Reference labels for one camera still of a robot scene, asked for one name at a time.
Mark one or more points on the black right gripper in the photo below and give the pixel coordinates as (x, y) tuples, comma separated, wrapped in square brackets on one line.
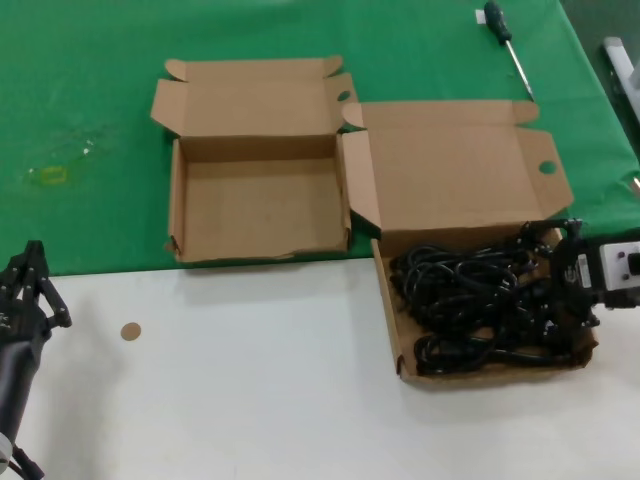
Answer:
[(575, 280)]

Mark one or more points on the small white label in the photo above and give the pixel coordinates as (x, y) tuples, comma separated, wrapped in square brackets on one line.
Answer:
[(479, 18)]

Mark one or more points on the small white scrap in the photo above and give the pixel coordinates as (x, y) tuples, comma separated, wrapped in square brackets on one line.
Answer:
[(88, 149)]

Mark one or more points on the white rectangular sheet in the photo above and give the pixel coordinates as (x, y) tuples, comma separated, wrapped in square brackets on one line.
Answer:
[(622, 65)]

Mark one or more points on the brown round disc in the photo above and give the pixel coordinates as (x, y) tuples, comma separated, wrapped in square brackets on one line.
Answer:
[(131, 331)]

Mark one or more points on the open cardboard box torn rim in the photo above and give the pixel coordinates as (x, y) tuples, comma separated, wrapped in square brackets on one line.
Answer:
[(260, 200)]

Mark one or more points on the open cardboard box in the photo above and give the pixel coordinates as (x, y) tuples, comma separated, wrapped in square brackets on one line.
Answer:
[(450, 165)]

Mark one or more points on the green tablecloth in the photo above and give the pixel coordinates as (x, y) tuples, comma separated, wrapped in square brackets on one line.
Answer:
[(75, 75)]

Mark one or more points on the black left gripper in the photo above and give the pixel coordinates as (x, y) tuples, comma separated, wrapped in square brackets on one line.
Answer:
[(20, 322)]

